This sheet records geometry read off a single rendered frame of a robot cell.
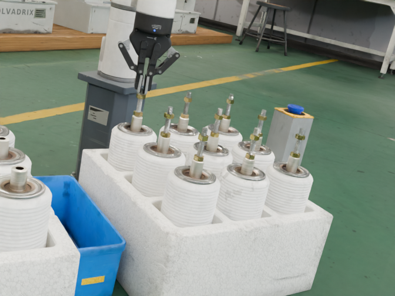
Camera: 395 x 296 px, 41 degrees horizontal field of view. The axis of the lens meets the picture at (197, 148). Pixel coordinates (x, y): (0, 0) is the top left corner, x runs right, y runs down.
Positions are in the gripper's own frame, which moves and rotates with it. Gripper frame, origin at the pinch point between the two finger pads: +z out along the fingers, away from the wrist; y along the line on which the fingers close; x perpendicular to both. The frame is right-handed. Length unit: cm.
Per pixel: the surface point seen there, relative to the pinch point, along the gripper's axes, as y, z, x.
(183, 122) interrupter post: 10.5, 8.0, 3.4
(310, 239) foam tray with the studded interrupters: 36.3, 21.9, -18.7
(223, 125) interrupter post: 21.2, 8.8, 8.1
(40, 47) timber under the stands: -37, 35, 204
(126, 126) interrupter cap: -1.8, 9.9, 0.9
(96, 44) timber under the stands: -6, 34, 242
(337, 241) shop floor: 58, 35, 7
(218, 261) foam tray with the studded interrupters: 15.2, 23.3, -27.8
